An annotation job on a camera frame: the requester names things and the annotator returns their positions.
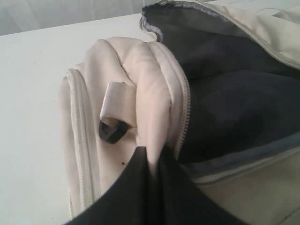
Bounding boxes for cream fabric duffel bag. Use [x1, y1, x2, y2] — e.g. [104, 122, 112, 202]
[60, 0, 300, 225]

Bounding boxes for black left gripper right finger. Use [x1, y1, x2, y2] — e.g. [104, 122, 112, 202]
[156, 145, 243, 225]

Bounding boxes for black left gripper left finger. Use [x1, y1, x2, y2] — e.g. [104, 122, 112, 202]
[70, 146, 157, 225]

